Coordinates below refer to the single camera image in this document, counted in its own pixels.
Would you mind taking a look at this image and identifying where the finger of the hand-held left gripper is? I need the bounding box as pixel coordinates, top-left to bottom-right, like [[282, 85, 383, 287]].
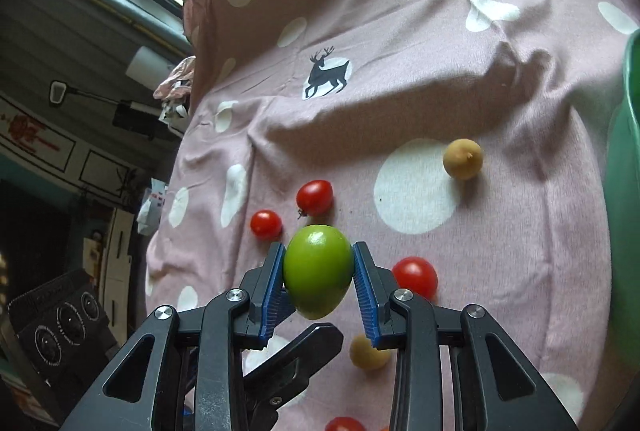
[[242, 324, 345, 431]]

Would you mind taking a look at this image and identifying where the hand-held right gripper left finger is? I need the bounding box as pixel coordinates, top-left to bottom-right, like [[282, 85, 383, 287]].
[[59, 241, 296, 431]]

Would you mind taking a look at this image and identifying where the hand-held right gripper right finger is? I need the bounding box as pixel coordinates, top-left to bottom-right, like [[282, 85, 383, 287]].
[[351, 241, 581, 431]]

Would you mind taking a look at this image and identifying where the large green tomato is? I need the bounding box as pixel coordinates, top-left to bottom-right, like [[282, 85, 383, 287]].
[[282, 224, 355, 321]]

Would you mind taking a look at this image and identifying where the red cherry tomato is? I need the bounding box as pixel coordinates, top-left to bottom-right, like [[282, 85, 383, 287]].
[[391, 257, 439, 302], [296, 179, 334, 218], [325, 416, 368, 431], [250, 210, 283, 241]]

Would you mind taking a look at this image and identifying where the green plastic bowl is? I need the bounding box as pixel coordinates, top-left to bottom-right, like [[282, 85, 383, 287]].
[[602, 28, 640, 347]]

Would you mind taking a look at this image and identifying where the tan longan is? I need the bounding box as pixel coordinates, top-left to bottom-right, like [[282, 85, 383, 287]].
[[442, 138, 484, 180], [349, 333, 392, 371]]

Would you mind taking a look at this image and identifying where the white paper bag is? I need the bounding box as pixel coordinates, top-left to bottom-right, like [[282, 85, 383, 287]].
[[136, 178, 171, 236]]

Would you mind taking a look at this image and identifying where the black white patterned bag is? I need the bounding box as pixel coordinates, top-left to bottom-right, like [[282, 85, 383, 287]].
[[159, 100, 190, 134]]

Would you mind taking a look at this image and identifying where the black appliance with dials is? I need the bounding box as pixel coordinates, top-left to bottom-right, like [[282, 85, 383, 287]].
[[10, 268, 117, 384]]

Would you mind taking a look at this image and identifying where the pink floral cloth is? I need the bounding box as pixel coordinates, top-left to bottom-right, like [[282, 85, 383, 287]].
[[152, 56, 198, 102]]

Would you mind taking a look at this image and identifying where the pink polka-dot deer blanket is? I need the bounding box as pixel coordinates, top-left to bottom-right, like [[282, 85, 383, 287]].
[[142, 0, 640, 431]]

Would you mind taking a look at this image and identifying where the white cylinder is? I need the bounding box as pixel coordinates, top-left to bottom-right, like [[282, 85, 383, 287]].
[[125, 46, 174, 88]]

